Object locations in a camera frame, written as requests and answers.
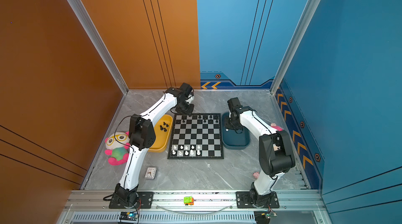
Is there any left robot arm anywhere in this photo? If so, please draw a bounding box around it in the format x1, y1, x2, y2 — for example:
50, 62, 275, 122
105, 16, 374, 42
109, 83, 194, 208

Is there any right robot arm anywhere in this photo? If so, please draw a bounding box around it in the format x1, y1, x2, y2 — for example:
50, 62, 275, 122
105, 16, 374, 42
225, 97, 296, 208

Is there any right green circuit board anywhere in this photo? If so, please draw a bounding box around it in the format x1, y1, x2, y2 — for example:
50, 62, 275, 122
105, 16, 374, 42
253, 211, 277, 224

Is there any green circuit board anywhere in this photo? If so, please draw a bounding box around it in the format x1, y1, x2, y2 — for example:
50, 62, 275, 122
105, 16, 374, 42
119, 211, 139, 224
253, 211, 277, 224

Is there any left green circuit board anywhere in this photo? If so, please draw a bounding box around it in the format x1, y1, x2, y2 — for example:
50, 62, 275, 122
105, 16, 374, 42
119, 211, 139, 224

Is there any dark teal plastic tray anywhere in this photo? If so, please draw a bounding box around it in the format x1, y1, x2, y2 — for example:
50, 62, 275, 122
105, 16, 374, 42
222, 112, 251, 150

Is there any yellow plastic tray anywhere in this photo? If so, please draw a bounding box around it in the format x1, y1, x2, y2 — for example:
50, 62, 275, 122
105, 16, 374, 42
149, 114, 173, 153

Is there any black white chessboard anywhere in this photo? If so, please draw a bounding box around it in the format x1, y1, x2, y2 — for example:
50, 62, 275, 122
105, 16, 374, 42
167, 113, 224, 160

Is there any pink plush pig toy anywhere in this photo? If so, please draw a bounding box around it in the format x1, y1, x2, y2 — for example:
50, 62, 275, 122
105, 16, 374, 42
270, 123, 283, 131

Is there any small pink eraser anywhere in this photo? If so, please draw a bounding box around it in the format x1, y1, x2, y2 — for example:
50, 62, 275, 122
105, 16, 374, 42
253, 172, 260, 179

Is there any small clear alarm clock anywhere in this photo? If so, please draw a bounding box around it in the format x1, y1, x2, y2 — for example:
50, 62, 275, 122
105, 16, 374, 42
144, 166, 157, 180

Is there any pink green plush toy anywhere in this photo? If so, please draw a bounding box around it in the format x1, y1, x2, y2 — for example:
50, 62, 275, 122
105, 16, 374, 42
104, 131, 129, 166

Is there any green orange toy car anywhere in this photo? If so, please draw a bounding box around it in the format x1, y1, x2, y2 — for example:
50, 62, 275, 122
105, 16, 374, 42
183, 196, 194, 206

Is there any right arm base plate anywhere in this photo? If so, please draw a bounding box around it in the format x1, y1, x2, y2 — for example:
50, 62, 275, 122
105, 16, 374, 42
236, 191, 280, 209

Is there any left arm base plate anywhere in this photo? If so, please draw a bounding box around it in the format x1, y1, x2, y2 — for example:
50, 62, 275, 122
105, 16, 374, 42
109, 192, 154, 210

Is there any aluminium front rail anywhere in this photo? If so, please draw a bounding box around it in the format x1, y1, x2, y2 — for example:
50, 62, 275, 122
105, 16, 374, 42
62, 189, 326, 212

